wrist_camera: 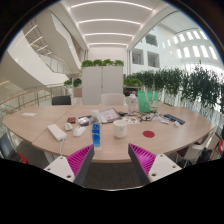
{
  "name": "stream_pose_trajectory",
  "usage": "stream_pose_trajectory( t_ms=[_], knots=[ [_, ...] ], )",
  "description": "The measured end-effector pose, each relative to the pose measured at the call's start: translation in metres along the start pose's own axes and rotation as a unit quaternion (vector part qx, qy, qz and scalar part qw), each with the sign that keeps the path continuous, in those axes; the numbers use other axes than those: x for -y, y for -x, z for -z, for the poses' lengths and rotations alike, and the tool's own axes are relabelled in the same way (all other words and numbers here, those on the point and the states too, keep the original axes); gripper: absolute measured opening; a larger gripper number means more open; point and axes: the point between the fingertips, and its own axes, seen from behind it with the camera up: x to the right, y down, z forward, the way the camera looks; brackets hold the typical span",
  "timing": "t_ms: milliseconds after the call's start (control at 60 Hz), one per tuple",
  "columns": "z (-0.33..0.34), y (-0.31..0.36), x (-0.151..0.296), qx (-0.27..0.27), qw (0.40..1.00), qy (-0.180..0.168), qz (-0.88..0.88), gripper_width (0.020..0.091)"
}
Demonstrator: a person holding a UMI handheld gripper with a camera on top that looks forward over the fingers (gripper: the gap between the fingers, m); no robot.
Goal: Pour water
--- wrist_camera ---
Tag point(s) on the ceiling light strips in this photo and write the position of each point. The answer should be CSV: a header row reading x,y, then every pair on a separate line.
x,y
108,21

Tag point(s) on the red and black chair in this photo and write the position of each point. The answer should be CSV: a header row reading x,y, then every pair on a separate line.
x,y
20,157

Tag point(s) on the white chair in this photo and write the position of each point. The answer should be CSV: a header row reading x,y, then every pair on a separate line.
x,y
195,150
113,99

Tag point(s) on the black notebook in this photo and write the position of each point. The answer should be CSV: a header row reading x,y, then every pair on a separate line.
x,y
83,120

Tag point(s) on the colourful sticker sheet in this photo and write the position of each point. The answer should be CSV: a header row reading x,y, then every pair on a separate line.
x,y
133,120

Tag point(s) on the white paper sheet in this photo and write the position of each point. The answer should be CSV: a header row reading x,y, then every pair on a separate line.
x,y
29,114

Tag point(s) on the white cabinet with plants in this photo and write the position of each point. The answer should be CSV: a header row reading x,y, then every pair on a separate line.
x,y
102,85

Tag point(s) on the small red black object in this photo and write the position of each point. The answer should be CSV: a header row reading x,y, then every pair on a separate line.
x,y
71,120

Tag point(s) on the clear jar with white lid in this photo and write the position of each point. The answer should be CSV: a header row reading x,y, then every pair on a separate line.
x,y
132,103

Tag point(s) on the clear blue-labelled water bottle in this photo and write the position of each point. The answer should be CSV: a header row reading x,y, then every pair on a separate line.
x,y
96,133

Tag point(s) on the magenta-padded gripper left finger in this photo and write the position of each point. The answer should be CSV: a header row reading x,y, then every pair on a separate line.
x,y
59,166

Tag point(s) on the white printed mug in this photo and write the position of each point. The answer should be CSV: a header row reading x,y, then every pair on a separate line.
x,y
120,129

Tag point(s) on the small planter with plants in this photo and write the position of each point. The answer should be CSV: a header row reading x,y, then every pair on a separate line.
x,y
77,82

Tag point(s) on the small white packet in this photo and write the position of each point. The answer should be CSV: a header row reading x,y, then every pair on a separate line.
x,y
177,124

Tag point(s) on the glass railing with handrail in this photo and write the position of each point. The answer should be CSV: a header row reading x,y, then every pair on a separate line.
x,y
26,100

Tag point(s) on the row of green plants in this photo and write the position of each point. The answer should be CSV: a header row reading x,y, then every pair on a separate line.
x,y
196,85

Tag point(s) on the small black box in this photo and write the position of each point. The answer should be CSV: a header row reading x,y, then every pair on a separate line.
x,y
122,113

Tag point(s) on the white card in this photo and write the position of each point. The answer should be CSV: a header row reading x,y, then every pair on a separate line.
x,y
165,121

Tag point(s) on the flat round red coaster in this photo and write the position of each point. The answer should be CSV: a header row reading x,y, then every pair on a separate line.
x,y
148,134

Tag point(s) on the green tote bag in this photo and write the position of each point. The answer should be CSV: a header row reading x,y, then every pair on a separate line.
x,y
146,101

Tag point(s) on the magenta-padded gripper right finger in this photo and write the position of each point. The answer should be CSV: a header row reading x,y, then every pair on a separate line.
x,y
163,166

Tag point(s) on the dark blue flat case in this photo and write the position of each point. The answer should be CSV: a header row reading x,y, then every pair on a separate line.
x,y
174,119

